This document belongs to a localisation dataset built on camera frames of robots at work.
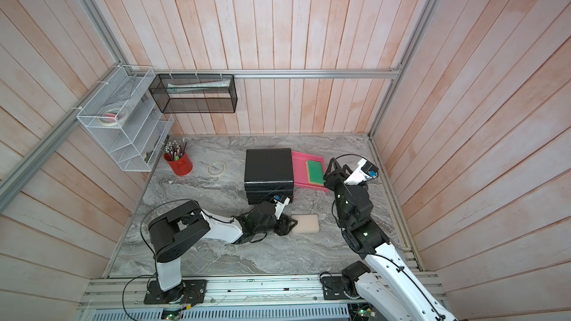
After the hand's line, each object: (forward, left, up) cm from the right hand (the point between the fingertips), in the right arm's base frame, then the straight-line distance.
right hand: (335, 160), depth 70 cm
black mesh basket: (+44, +60, -4) cm, 75 cm away
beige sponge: (-9, +8, -30) cm, 32 cm away
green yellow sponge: (+10, +4, -21) cm, 23 cm away
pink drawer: (+10, +10, -21) cm, 26 cm away
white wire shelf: (+7, +70, -1) cm, 71 cm away
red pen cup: (+14, +64, -23) cm, 69 cm away
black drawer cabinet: (+4, +23, -13) cm, 27 cm away
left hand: (-9, +14, -30) cm, 34 cm away
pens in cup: (+16, +63, -13) cm, 67 cm away
